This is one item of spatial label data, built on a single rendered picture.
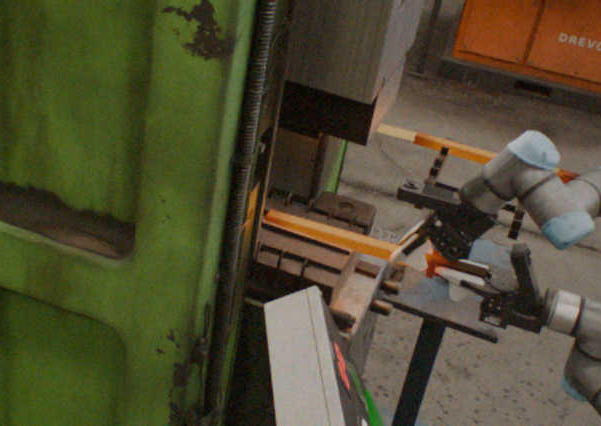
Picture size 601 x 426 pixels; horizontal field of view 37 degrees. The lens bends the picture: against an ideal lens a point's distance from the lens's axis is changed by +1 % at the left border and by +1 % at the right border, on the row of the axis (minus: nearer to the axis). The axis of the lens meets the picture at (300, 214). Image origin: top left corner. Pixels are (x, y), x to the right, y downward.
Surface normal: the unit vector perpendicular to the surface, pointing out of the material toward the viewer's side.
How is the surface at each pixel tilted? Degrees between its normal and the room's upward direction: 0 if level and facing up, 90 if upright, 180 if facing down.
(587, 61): 90
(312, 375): 30
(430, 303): 0
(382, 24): 90
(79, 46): 89
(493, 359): 0
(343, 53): 90
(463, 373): 0
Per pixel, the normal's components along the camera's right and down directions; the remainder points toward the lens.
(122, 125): -0.32, 0.45
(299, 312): -0.35, -0.76
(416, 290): 0.16, -0.83
